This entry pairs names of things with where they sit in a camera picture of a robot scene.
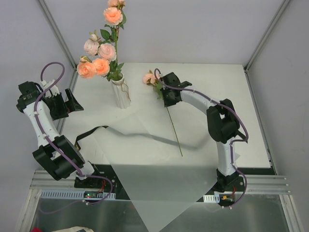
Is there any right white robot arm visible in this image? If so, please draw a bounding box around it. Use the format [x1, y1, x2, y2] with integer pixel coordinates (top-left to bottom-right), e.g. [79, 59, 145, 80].
[154, 69, 249, 192]

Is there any white ribbed vase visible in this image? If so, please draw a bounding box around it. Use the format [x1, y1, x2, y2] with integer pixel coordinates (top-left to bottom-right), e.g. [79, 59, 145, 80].
[112, 74, 131, 109]

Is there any white wrapping paper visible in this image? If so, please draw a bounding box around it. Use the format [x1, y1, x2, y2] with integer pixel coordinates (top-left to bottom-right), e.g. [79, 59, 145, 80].
[94, 115, 234, 232]

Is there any aluminium front rail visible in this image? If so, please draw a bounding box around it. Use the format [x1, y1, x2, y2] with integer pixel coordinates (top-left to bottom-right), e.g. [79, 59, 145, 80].
[30, 170, 292, 195]

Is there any beige cloth bag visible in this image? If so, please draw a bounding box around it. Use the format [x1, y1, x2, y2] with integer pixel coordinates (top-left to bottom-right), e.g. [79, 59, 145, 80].
[57, 226, 94, 232]

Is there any red object at bottom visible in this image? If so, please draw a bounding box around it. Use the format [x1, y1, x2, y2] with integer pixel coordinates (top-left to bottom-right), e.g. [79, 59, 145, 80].
[31, 227, 42, 232]

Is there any right white cable duct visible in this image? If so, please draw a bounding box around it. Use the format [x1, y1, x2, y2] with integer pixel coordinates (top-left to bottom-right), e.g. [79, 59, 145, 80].
[203, 194, 220, 203]

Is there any left aluminium frame post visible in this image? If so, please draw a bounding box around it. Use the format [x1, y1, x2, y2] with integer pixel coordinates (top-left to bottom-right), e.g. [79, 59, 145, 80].
[36, 0, 77, 70]

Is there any right aluminium frame post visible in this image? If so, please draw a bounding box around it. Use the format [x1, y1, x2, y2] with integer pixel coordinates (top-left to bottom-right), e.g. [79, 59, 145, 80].
[244, 0, 292, 73]

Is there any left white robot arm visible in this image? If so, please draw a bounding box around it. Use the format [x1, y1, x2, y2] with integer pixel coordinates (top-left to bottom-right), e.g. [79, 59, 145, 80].
[16, 82, 102, 188]

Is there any black ribbon gold lettering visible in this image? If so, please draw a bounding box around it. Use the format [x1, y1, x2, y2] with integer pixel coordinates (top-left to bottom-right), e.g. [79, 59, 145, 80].
[73, 125, 244, 152]

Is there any left white cable duct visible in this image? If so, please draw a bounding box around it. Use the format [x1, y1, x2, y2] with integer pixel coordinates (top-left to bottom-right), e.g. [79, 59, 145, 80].
[41, 189, 116, 201]

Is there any aluminium frame post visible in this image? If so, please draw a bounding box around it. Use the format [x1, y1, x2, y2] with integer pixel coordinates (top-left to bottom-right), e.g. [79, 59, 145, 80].
[244, 0, 292, 73]
[36, 0, 77, 70]

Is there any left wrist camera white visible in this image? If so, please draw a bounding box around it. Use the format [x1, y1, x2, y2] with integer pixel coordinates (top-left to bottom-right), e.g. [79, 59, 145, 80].
[41, 79, 60, 98]

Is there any white cable duct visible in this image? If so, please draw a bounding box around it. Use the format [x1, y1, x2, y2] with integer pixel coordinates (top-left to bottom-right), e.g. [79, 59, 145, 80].
[41, 189, 116, 201]
[203, 194, 220, 203]

